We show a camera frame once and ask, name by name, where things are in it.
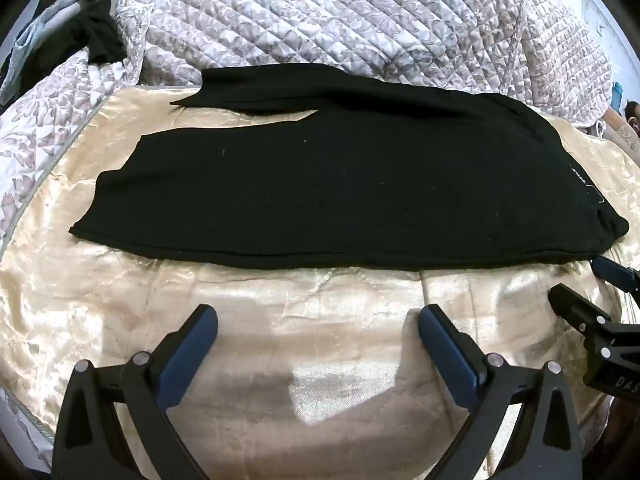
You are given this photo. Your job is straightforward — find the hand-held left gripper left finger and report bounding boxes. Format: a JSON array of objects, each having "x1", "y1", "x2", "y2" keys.
[{"x1": 51, "y1": 304, "x2": 219, "y2": 480}]

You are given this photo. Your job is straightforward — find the gold satin bed cover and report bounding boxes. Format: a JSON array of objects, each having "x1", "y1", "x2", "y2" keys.
[{"x1": 0, "y1": 85, "x2": 640, "y2": 480}]

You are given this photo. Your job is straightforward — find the white wall paper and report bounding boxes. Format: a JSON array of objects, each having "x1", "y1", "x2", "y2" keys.
[{"x1": 579, "y1": 0, "x2": 615, "y2": 63}]

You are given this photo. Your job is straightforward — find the light blue cloth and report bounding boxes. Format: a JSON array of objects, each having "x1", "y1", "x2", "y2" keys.
[{"x1": 0, "y1": 0, "x2": 83, "y2": 106}]

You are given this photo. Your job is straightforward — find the black pants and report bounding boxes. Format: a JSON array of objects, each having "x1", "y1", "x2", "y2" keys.
[{"x1": 69, "y1": 66, "x2": 630, "y2": 272}]

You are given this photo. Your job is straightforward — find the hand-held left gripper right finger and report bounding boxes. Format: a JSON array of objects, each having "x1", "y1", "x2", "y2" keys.
[{"x1": 417, "y1": 304, "x2": 586, "y2": 480}]

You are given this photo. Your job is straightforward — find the floral quilted blanket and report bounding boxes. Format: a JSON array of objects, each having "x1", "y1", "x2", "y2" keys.
[{"x1": 0, "y1": 0, "x2": 618, "y2": 243}]

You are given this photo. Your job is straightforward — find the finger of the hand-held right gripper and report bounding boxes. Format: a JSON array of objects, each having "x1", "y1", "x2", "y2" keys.
[
  {"x1": 547, "y1": 283, "x2": 626, "y2": 357},
  {"x1": 591, "y1": 255, "x2": 640, "y2": 295}
]

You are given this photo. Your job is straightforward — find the black garment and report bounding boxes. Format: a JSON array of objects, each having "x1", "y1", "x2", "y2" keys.
[{"x1": 30, "y1": 0, "x2": 127, "y2": 78}]

